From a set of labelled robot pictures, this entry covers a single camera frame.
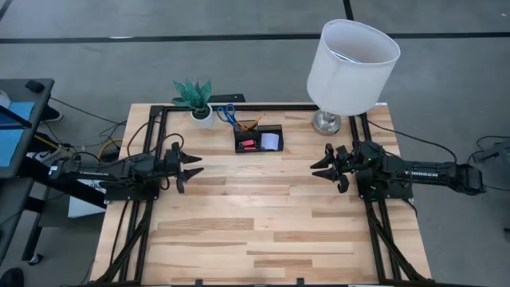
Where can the white shade silver table lamp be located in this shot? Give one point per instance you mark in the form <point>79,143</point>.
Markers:
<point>350,79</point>

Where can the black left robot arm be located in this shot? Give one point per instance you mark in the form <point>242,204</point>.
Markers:
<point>99,172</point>

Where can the black aluminium table frame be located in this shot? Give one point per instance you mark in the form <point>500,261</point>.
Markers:
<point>279,107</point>

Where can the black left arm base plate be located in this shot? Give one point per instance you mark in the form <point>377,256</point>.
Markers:
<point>127,194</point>

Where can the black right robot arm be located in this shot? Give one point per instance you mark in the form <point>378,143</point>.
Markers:
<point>422,174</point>

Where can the black mesh desk organizer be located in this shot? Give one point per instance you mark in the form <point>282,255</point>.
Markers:
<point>259,152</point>

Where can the white box under desk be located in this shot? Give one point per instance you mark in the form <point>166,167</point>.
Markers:
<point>81,203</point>

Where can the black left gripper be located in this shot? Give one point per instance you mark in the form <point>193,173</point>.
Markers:
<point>171,167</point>

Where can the black computer mouse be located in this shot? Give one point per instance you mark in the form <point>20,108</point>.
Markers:
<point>35,86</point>

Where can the blue desk mat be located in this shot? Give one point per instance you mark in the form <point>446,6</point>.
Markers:
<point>16,147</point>

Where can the green plant in white pot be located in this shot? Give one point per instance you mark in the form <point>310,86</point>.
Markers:
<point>195,95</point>

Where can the dark side desk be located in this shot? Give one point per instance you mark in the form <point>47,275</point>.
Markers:
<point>44,119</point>

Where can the dark floor device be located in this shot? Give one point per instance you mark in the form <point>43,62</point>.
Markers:
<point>498,153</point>

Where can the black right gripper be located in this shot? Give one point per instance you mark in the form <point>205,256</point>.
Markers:
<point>348,165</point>

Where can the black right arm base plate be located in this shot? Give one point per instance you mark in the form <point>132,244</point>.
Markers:
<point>404,193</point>

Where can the red label box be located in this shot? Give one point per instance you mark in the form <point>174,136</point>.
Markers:
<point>248,142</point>

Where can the pale sticky note pad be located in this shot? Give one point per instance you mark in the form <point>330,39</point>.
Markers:
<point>270,142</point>

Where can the black flat box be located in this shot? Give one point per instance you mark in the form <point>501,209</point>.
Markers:
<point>227,98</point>

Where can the person's shoe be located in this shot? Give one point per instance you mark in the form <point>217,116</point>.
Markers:
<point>52,115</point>
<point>12,278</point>

